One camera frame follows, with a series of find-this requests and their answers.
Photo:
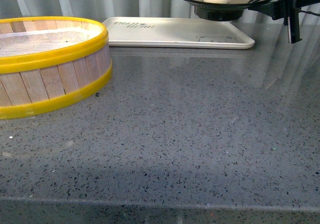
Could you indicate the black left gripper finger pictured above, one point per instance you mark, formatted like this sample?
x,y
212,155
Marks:
x,y
271,9

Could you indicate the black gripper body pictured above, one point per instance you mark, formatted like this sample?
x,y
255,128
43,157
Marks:
x,y
292,10

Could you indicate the white bear-print tray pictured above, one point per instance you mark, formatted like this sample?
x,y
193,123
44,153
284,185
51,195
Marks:
x,y
175,33

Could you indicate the white steamer liner cloth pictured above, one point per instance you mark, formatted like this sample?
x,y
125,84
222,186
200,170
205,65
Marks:
x,y
22,43

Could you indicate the yellow-rimmed bamboo steamer basket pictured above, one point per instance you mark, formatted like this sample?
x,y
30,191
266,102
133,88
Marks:
x,y
38,83

